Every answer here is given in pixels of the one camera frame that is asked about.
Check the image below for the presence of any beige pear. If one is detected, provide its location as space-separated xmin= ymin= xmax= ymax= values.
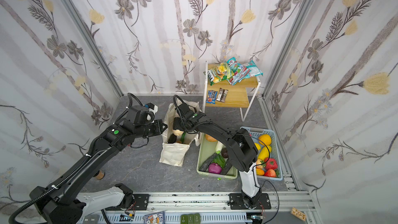
xmin=173 ymin=130 xmax=184 ymax=136

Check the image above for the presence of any dark purple eggplant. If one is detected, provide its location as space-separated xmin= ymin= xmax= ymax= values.
xmin=167 ymin=134 xmax=177 ymax=144

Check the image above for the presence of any cream canvas grocery bag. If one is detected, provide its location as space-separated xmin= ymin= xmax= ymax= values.
xmin=159 ymin=103 xmax=201 ymax=167

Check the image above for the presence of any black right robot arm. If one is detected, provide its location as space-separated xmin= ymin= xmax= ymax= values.
xmin=173 ymin=95 xmax=262 ymax=201

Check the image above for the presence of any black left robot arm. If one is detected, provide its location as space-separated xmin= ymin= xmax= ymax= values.
xmin=9 ymin=103 xmax=167 ymax=224

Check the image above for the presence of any blue candy bag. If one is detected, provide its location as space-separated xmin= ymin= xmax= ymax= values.
xmin=206 ymin=90 xmax=218 ymax=104

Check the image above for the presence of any yellow green snack bag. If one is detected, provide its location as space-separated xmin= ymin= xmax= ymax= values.
xmin=207 ymin=62 xmax=234 ymax=86

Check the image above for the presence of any light teal snack bag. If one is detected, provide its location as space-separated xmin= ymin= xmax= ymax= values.
xmin=243 ymin=61 xmax=263 ymax=79

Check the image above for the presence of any orange bread roll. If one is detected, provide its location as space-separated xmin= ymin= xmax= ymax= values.
xmin=205 ymin=134 xmax=218 ymax=142

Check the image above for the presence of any green plastic basket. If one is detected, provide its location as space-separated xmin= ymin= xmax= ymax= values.
xmin=197 ymin=133 xmax=238 ymax=180

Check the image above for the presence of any white radish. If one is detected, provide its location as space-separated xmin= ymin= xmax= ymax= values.
xmin=215 ymin=141 xmax=224 ymax=154

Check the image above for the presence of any white wooden two-tier shelf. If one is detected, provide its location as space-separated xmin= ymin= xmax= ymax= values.
xmin=202 ymin=62 xmax=261 ymax=122

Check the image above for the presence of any brown chocolate bar pack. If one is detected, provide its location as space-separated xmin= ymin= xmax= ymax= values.
xmin=216 ymin=88 xmax=228 ymax=103

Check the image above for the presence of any mangosteen dark brown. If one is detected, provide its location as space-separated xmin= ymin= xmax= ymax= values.
xmin=221 ymin=147 xmax=229 ymax=159

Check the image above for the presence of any dark cucumber left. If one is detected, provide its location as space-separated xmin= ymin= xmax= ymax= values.
xmin=199 ymin=153 xmax=218 ymax=172

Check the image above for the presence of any dark cucumber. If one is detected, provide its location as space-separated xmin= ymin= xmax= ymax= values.
xmin=220 ymin=160 xmax=233 ymax=175
xmin=199 ymin=153 xmax=218 ymax=172

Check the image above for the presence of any green leafy vegetable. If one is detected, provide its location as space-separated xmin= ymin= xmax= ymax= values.
xmin=212 ymin=154 xmax=226 ymax=168

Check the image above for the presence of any dark cucumber right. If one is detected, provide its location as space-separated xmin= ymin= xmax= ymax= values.
xmin=220 ymin=160 xmax=233 ymax=175

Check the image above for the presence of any blue plastic basket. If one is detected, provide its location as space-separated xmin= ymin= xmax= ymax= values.
xmin=242 ymin=127 xmax=283 ymax=181

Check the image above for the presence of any yellow lemon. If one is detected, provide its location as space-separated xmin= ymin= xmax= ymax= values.
xmin=258 ymin=134 xmax=272 ymax=146

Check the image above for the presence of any yellow banana mango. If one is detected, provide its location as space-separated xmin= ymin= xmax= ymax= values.
xmin=258 ymin=146 xmax=272 ymax=161

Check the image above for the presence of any green orange mango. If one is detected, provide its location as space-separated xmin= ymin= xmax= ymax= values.
xmin=256 ymin=169 xmax=265 ymax=176

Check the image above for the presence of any red strawberry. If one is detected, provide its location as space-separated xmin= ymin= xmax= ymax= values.
xmin=265 ymin=158 xmax=278 ymax=170

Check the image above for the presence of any green button pad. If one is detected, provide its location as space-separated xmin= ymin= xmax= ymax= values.
xmin=180 ymin=213 xmax=201 ymax=224

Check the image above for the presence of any red apple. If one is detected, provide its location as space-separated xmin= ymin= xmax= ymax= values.
xmin=264 ymin=169 xmax=278 ymax=178

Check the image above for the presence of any printed card box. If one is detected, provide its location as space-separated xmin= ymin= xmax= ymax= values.
xmin=144 ymin=212 xmax=165 ymax=224

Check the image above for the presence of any small wooden block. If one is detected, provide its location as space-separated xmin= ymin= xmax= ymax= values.
xmin=291 ymin=207 xmax=307 ymax=222

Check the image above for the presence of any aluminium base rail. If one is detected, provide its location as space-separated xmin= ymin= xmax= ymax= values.
xmin=90 ymin=191 xmax=322 ymax=224

